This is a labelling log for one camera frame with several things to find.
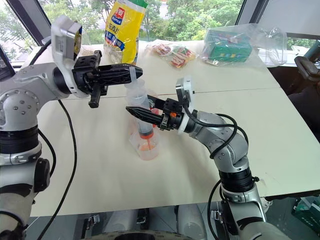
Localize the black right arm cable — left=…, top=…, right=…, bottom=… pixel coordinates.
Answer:
left=206, top=178, right=226, bottom=240

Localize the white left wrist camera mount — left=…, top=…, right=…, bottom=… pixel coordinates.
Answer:
left=50, top=14, right=87, bottom=99

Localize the short black left arm cable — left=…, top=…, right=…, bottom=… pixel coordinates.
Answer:
left=38, top=131, right=57, bottom=176

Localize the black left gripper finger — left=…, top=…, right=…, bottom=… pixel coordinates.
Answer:
left=100, top=63, right=144, bottom=77
left=101, top=74, right=134, bottom=86

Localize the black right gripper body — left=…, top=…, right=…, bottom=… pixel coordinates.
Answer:
left=156, top=98, right=187, bottom=132

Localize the clear plastic syringe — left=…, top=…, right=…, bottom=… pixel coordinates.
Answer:
left=124, top=67, right=157, bottom=151

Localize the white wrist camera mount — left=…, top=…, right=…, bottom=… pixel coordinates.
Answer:
left=50, top=14, right=87, bottom=99
left=174, top=76, right=198, bottom=136

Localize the clear bag of snack packets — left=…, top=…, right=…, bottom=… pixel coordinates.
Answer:
left=147, top=41, right=198, bottom=70

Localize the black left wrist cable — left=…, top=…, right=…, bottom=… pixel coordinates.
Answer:
left=27, top=39, right=53, bottom=68

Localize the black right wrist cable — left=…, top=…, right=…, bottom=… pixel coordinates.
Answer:
left=183, top=101, right=250, bottom=160

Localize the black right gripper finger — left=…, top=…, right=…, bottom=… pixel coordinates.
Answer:
left=146, top=94, right=166, bottom=111
left=125, top=106, right=164, bottom=125

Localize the silver rounded robot leg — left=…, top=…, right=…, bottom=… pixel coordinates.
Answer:
left=176, top=203, right=209, bottom=240

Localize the green cardboard box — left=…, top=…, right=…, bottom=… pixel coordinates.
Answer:
left=206, top=29, right=253, bottom=65

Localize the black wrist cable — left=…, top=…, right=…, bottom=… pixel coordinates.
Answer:
left=27, top=39, right=53, bottom=68
left=183, top=101, right=250, bottom=160

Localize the green crate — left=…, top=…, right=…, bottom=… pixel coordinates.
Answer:
left=291, top=196, right=320, bottom=229

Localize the long black left arm cable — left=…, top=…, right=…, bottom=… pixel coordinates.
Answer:
left=42, top=99, right=78, bottom=240

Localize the yellow plastic snack bag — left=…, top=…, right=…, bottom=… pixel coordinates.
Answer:
left=103, top=0, right=149, bottom=66

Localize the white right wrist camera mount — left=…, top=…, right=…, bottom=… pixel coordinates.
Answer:
left=174, top=76, right=198, bottom=136

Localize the green box in plastic bag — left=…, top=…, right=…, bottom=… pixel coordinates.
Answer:
left=202, top=22, right=288, bottom=69

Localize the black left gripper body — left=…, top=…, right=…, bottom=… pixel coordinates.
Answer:
left=71, top=49, right=111, bottom=109

